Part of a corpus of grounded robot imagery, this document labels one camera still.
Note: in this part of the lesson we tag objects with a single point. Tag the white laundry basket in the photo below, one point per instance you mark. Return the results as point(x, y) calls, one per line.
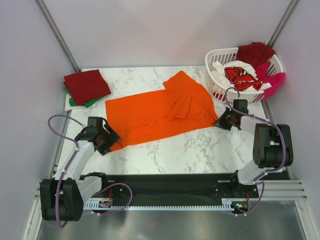
point(224, 56)

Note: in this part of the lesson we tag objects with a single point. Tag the right aluminium corner post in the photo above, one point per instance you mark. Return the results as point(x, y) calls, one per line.
point(291, 7)

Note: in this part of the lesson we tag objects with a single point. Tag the folded dark red shirt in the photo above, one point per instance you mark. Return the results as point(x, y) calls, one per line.
point(86, 86)

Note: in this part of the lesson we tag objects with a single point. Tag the folded green shirt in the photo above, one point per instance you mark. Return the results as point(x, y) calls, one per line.
point(87, 103)

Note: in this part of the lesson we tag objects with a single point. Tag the orange t shirt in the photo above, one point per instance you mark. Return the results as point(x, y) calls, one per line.
point(182, 106)

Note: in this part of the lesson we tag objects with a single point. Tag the white slotted cable duct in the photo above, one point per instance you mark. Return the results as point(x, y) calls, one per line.
point(97, 204)

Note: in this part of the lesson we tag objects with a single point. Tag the pink crumpled shirt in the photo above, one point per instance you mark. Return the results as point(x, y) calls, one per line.
point(274, 80)

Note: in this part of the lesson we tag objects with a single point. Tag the left aluminium corner post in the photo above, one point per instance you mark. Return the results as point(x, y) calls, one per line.
point(57, 34)

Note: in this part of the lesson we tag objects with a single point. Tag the aluminium corner post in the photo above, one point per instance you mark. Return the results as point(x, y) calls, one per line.
point(291, 7)
point(57, 34)

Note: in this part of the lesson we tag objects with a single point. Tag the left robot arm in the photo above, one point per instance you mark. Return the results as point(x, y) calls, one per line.
point(63, 196)

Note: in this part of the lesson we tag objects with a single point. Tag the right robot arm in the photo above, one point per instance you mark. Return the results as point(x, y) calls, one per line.
point(272, 144)

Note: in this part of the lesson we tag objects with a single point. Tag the white red printed shirt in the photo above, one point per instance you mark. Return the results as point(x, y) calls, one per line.
point(239, 75)

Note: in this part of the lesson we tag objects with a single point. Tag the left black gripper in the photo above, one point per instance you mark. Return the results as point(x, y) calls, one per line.
point(112, 138)

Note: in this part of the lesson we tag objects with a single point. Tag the folded cream shirt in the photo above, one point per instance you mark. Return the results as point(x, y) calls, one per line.
point(68, 107)

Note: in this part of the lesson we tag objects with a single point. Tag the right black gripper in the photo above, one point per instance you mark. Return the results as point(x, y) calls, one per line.
point(221, 122)

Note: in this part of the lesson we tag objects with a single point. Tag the aluminium frame rail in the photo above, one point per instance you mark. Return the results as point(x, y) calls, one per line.
point(271, 189)

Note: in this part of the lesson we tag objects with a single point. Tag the dark red crumpled shirt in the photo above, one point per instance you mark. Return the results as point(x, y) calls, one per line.
point(255, 54)

